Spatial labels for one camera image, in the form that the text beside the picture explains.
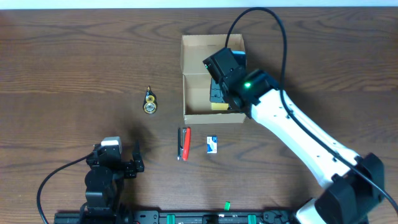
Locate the red black stapler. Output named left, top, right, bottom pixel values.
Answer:
left=177, top=127, right=192, bottom=161

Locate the black mounting rail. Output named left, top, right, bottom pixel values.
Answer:
left=53, top=210, right=298, bottom=224

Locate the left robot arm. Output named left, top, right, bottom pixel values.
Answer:
left=85, top=137, right=145, bottom=217

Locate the open cardboard box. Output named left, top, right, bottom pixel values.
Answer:
left=180, top=34, right=246, bottom=124

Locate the yellow correction tape dispenser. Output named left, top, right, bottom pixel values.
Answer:
left=142, top=86, right=157, bottom=114

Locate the yellow spiral notepad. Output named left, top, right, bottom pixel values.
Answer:
left=211, top=102, right=229, bottom=111

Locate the green tape piece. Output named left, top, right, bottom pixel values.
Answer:
left=224, top=202, right=231, bottom=211

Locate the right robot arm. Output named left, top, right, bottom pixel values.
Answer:
left=203, top=48, right=384, bottom=223

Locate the blue white staples box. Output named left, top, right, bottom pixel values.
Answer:
left=206, top=136, right=218, bottom=154

